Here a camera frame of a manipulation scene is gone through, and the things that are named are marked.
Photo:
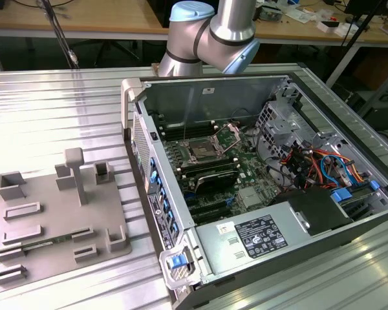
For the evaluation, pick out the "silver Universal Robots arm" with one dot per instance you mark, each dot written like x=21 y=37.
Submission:
x=210 y=35

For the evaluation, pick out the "CPU socket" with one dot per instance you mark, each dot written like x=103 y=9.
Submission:
x=202 y=150

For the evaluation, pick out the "black RAM slot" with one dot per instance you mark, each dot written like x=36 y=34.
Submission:
x=207 y=161
x=187 y=131
x=210 y=169
x=187 y=125

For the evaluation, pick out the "black expansion slot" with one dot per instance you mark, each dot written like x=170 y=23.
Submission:
x=210 y=205
x=213 y=214

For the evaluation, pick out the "thin metal locking lever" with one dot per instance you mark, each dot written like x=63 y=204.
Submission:
x=184 y=132

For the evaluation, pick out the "green motherboard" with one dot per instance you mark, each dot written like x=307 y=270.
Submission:
x=245 y=161

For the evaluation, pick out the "open PC case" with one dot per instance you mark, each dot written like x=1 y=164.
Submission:
x=168 y=200

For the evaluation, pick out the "silver chipset heatsink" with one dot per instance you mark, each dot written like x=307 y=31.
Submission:
x=249 y=197

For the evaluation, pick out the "silver drive cage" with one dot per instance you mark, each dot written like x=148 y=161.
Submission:
x=278 y=126

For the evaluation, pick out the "silver power supply unit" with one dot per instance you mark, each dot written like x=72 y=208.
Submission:
x=220 y=252

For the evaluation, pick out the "blue case latch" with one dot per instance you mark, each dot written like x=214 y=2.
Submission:
x=176 y=261

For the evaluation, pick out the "black plastic shroud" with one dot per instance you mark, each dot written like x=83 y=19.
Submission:
x=320 y=210

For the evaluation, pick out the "grey parts rack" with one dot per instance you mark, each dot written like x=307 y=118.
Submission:
x=61 y=206

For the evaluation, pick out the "wooden desk with clutter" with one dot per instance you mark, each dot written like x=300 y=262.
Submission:
x=304 y=30

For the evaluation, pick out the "green RAM stick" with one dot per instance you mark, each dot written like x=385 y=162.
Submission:
x=51 y=241

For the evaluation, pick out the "small blue clip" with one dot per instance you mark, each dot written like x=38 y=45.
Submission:
x=374 y=186

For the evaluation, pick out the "white box with red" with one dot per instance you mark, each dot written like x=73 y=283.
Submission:
x=326 y=28

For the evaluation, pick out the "black tripod leg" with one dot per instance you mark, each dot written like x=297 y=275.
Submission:
x=359 y=24

